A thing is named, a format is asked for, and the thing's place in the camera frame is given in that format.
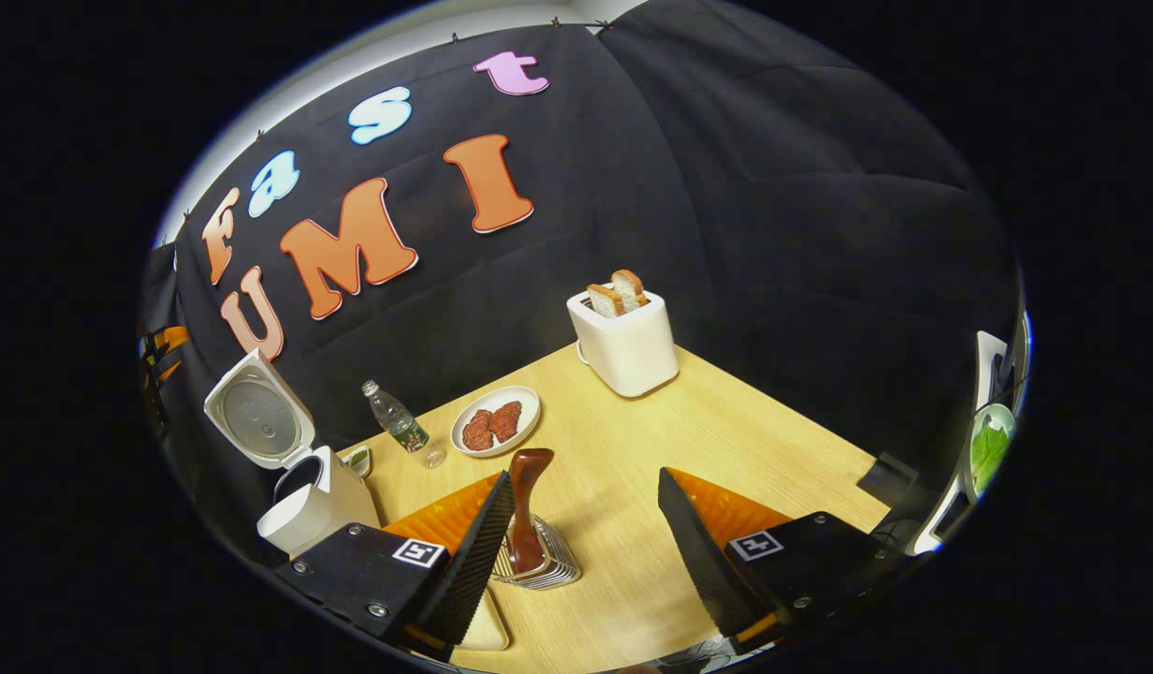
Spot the green leaf plate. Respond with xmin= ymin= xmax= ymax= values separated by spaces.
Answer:
xmin=968 ymin=403 xmax=1017 ymax=497

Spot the white toaster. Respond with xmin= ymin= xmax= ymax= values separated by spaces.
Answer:
xmin=566 ymin=286 xmax=680 ymax=399

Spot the white oval plate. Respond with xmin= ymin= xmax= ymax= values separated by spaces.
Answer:
xmin=450 ymin=385 xmax=543 ymax=458

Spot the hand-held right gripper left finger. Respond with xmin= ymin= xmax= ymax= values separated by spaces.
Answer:
xmin=275 ymin=470 xmax=518 ymax=656

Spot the small black block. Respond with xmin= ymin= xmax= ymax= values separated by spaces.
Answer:
xmin=857 ymin=452 xmax=919 ymax=506

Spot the clear plastic water bottle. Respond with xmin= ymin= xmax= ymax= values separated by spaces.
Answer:
xmin=360 ymin=379 xmax=446 ymax=470

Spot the white rice cooker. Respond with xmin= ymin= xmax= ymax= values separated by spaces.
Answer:
xmin=203 ymin=348 xmax=383 ymax=561

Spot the metal wire chopstick holder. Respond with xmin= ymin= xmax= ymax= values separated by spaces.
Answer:
xmin=490 ymin=515 xmax=583 ymax=591

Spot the brown wooden spoon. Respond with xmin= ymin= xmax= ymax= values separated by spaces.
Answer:
xmin=507 ymin=447 xmax=556 ymax=574

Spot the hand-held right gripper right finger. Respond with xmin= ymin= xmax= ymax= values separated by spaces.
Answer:
xmin=657 ymin=466 xmax=905 ymax=649

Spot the clear plastic tray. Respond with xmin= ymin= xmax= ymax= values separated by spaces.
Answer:
xmin=450 ymin=590 xmax=512 ymax=652

